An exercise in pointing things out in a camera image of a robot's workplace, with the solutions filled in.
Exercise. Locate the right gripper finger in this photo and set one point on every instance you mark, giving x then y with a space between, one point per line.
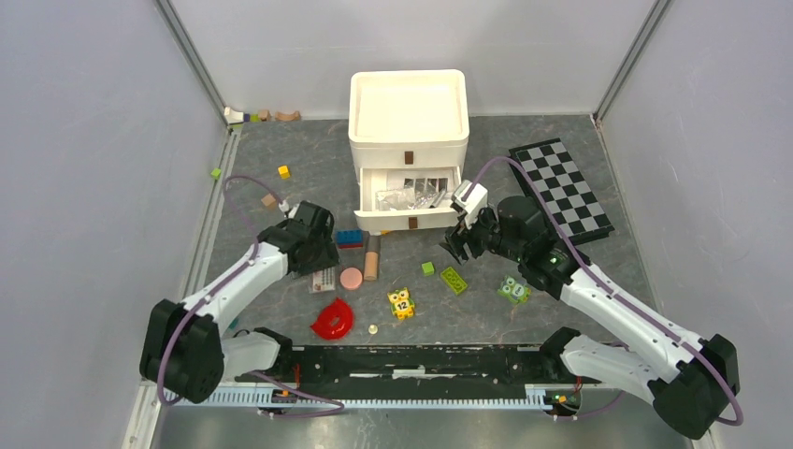
476 235
456 249

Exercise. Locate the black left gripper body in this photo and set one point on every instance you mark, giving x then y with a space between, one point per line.
324 254

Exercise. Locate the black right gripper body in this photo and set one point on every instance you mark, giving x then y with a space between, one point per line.
497 244

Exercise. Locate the false eyelash case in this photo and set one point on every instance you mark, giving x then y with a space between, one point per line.
323 281

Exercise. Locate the clear plastic bag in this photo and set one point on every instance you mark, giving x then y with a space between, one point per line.
423 196

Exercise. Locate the clear packet white strips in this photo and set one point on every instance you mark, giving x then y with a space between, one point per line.
395 199

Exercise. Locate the white three-drawer organizer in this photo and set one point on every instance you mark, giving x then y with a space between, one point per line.
407 125

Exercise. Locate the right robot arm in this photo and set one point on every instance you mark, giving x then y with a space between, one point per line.
687 379

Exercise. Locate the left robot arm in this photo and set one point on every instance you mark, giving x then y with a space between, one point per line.
183 351

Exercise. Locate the lime green flat brick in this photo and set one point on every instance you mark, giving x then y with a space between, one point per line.
454 281

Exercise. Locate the small lime green cube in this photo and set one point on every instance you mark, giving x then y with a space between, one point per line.
428 268

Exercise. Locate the blue red duplo brick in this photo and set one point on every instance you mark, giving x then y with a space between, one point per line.
348 239

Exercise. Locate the pink round sponge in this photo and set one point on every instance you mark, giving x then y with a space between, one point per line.
351 279

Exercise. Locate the beige foundation bottle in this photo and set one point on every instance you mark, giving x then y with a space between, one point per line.
372 258

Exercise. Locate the black grey chessboard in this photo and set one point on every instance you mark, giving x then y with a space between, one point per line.
562 186

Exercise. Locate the brown small cube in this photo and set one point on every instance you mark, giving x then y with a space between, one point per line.
269 202

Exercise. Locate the eyeshadow palette in drawer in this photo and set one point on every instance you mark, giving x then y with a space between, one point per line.
424 182

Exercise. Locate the red arch brick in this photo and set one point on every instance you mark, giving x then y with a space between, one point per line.
335 321

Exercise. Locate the yellow owl brick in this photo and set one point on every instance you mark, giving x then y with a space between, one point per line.
402 305

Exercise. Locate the yellow small cube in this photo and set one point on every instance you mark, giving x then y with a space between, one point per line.
284 172

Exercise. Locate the wooden arch block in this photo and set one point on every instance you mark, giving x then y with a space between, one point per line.
287 116

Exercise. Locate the white corner block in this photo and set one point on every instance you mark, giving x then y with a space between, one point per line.
233 117

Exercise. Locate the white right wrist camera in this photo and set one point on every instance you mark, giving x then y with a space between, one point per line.
467 200

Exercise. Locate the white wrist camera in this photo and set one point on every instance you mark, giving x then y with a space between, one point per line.
291 211
467 200

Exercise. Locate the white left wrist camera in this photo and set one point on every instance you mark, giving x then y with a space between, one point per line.
291 211

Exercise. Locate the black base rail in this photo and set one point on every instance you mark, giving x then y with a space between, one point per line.
490 371

